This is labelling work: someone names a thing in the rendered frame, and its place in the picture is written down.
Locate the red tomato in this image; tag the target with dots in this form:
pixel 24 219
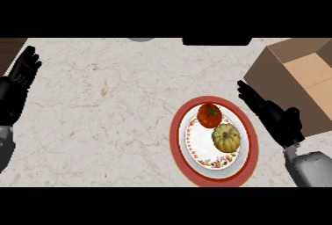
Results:
pixel 210 115

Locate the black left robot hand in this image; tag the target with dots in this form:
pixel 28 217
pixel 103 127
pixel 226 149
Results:
pixel 16 82

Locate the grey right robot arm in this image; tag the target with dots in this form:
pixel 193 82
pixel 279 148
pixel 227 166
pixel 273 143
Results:
pixel 309 168

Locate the red round placemat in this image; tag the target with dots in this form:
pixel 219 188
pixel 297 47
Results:
pixel 182 155

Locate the brown cardboard box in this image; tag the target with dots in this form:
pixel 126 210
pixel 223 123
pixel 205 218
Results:
pixel 298 82

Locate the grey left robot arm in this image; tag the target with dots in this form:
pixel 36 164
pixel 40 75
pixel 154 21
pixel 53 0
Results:
pixel 6 146

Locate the white floral plate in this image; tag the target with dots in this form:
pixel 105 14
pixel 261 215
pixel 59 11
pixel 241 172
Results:
pixel 214 143

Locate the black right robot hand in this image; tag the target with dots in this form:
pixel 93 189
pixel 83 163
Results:
pixel 276 117

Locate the yellow-green small pumpkin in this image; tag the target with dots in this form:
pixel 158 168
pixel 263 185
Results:
pixel 226 137

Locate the black flat object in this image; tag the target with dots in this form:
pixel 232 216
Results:
pixel 216 41

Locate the grey round object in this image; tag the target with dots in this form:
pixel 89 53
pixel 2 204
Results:
pixel 140 39

